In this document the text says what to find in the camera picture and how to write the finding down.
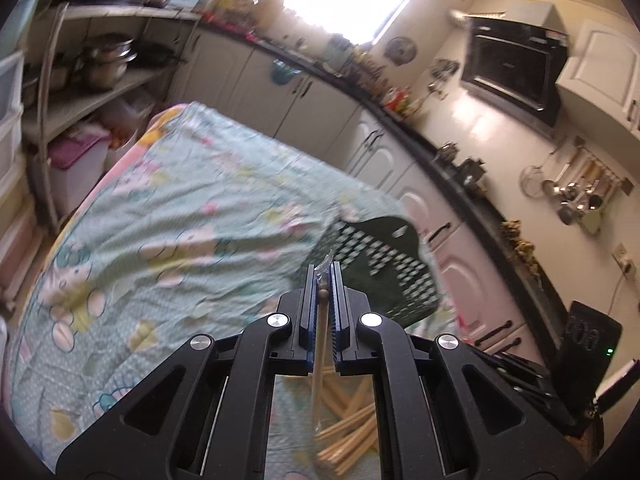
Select chopsticks pair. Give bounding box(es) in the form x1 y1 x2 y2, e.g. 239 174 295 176
311 252 333 434

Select pile of wrapped chopsticks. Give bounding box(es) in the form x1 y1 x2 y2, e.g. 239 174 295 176
307 364 380 479

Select green plastic utensil basket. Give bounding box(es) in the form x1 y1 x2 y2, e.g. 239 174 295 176
302 216 442 327

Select hello kitty tablecloth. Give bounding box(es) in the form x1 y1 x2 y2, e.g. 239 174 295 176
1 103 456 479

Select hanging strainer ladle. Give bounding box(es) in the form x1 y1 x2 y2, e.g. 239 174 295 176
518 148 560 200

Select pink storage box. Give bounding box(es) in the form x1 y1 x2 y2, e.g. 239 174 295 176
48 122 111 216

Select black range hood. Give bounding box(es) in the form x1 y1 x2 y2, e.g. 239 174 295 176
460 0 568 136

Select stainless steel pots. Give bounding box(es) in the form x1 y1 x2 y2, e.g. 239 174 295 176
80 32 137 91

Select small wall fan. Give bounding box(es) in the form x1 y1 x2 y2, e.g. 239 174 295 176
384 36 418 66

